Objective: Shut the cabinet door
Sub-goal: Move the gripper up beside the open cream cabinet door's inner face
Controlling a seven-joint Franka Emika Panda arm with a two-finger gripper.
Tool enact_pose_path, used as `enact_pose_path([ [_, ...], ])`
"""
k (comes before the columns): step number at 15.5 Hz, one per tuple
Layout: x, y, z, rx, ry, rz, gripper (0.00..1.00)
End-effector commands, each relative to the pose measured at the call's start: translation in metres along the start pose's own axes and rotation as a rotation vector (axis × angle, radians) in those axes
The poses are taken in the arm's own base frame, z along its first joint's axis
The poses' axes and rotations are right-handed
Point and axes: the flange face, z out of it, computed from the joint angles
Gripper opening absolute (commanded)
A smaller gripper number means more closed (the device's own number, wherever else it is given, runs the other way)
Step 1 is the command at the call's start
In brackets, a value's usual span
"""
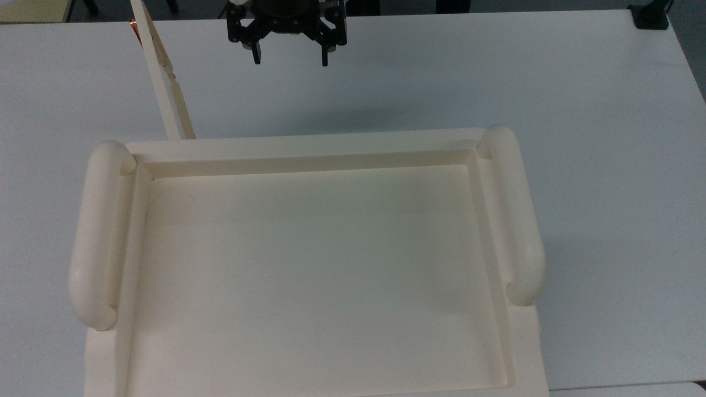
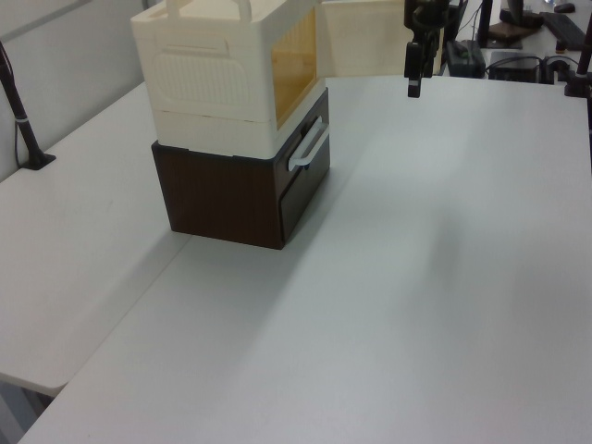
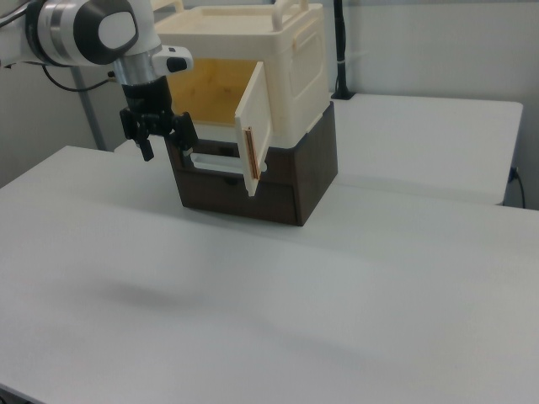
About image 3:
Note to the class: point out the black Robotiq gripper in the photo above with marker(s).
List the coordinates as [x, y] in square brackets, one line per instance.
[145, 99]

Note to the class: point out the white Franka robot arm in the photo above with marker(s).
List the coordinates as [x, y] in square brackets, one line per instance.
[84, 29]

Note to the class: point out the dark brown wooden box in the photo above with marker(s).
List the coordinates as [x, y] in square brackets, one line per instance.
[311, 168]

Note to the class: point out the black camera stand pole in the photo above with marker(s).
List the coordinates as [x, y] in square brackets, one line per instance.
[342, 63]

